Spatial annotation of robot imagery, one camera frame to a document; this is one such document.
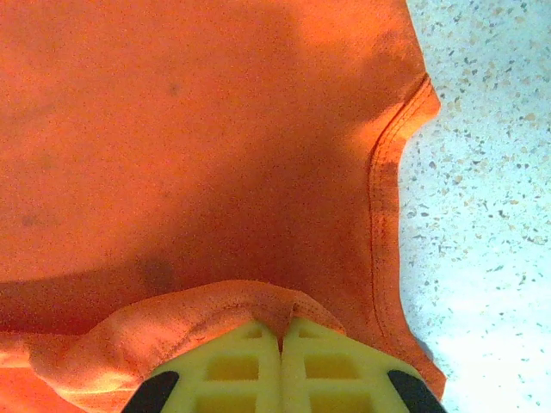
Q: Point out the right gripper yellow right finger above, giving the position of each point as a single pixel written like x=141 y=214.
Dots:
x=331 y=378

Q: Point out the orange t-shirt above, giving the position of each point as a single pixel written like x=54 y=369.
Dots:
x=172 y=129

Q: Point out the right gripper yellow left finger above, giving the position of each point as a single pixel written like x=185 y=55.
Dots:
x=232 y=378

